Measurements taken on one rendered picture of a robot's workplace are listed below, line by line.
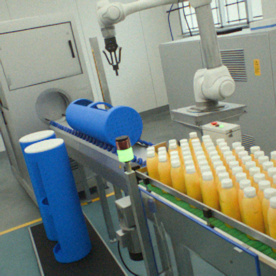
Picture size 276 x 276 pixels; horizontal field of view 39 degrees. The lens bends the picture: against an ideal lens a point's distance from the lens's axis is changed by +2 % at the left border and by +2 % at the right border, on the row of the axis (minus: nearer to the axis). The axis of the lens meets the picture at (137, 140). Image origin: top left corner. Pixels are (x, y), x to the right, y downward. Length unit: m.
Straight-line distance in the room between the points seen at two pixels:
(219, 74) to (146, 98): 5.34
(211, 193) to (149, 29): 6.38
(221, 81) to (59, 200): 1.38
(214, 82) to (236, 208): 1.14
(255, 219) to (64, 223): 1.77
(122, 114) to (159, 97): 5.34
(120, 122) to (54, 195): 0.73
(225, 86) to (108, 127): 0.77
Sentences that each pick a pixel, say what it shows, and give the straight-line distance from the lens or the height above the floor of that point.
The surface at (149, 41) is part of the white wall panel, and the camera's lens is 7.76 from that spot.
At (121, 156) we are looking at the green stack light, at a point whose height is 1.18.
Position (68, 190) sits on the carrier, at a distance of 2.86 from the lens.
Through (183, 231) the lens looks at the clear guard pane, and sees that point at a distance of 1.66.
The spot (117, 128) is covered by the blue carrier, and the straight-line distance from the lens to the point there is 2.54.
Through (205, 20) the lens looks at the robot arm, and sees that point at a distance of 2.48.
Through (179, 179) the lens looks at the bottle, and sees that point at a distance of 1.77.
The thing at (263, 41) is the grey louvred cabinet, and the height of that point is 1.37.
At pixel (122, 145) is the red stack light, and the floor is 1.23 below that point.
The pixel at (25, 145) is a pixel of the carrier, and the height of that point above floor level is 1.00.
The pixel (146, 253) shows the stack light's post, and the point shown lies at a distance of 1.85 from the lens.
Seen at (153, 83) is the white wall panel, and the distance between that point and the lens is 7.80.
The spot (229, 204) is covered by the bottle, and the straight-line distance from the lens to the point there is 1.50.
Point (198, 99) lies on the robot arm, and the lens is 2.71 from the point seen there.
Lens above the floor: 1.67
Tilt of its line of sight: 15 degrees down
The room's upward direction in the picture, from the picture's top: 12 degrees counter-clockwise
